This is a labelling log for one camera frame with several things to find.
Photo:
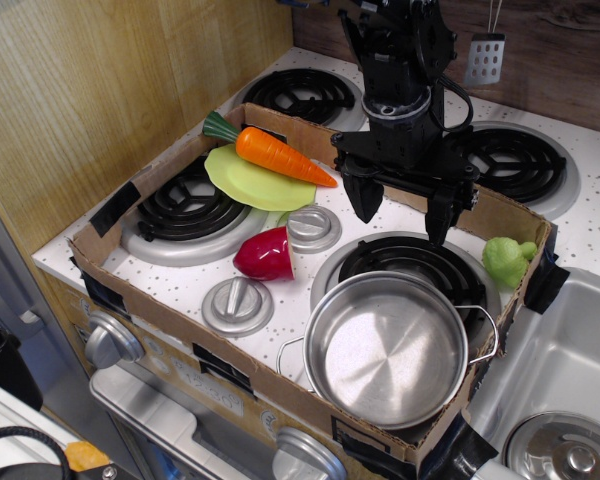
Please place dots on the front right black burner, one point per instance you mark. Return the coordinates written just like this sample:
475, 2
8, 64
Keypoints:
448, 268

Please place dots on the silver sink drain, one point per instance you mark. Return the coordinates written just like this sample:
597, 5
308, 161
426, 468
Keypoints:
554, 445

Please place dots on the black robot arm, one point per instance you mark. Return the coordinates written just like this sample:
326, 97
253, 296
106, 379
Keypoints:
402, 49

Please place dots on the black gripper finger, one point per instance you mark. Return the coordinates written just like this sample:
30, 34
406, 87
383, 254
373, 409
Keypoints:
443, 211
365, 194

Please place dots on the silver oven door handle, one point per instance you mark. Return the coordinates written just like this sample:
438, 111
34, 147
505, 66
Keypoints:
172, 433

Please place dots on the orange yellow cloth piece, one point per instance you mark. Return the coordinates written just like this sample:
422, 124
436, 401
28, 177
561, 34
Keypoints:
83, 456

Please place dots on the stainless steel pot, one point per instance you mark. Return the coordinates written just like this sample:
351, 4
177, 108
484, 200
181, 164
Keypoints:
388, 348

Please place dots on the green toy broccoli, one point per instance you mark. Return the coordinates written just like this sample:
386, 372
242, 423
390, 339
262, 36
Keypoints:
506, 260

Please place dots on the silver oven dial right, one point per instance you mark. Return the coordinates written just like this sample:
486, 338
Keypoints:
300, 456

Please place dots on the silver slotted spatula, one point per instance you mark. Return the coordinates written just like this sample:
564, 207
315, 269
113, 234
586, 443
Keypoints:
486, 52

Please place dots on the orange toy carrot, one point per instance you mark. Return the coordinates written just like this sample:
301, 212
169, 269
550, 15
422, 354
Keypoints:
264, 150

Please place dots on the black burner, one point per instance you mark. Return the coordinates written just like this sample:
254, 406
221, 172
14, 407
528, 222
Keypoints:
316, 96
522, 164
189, 222
448, 268

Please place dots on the silver oven dial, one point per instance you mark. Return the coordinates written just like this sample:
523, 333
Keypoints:
110, 342
300, 456

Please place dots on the silver stove knob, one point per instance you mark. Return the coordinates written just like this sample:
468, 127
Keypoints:
313, 229
237, 307

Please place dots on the red toy vegetable half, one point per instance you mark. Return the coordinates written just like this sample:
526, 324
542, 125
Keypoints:
267, 256

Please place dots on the back right black burner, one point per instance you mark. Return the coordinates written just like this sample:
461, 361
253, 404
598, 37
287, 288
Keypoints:
522, 164

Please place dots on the cardboard fence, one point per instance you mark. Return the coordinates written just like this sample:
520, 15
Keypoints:
494, 216

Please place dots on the silver oven dial left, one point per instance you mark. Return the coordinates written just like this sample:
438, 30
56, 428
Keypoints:
110, 342

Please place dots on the front left black burner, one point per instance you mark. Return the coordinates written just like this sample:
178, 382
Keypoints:
189, 222

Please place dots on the silver stove knob upper centre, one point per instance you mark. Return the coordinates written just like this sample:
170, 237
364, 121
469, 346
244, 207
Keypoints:
313, 229

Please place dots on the metal sink basin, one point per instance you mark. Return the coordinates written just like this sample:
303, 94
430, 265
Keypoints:
552, 364

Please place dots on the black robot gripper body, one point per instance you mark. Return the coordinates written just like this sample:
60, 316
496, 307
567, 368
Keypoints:
405, 146

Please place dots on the silver stove knob lower centre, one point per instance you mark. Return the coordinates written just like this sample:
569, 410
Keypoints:
237, 307

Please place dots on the light green plate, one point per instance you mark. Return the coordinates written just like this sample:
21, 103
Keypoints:
255, 186

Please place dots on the back left black burner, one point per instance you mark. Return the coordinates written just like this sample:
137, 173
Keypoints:
316, 96

